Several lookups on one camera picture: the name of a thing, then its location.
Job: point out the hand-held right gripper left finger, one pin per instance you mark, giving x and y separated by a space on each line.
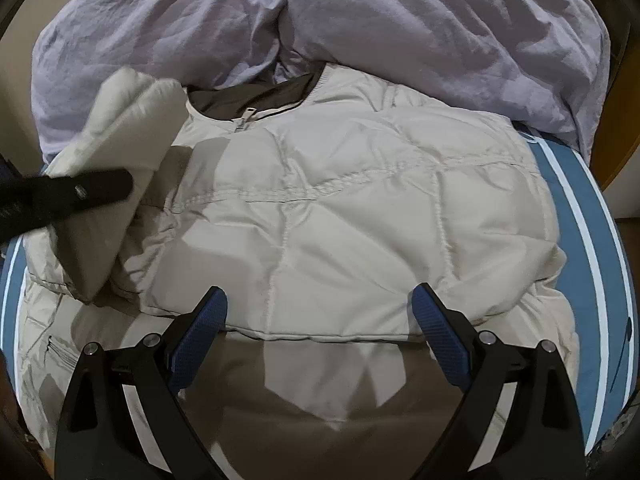
197 336

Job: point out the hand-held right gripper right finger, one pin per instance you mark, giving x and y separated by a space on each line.
441 341

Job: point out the beige quilted puffer jacket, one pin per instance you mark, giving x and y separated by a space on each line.
345 220

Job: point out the wooden furniture panel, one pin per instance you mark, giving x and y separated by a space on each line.
620 125

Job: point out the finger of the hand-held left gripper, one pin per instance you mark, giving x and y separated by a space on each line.
85 191

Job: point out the blue white striped bed sheet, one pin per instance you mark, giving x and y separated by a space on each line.
595 280

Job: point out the lilac duvet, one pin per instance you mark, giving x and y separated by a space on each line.
210 40

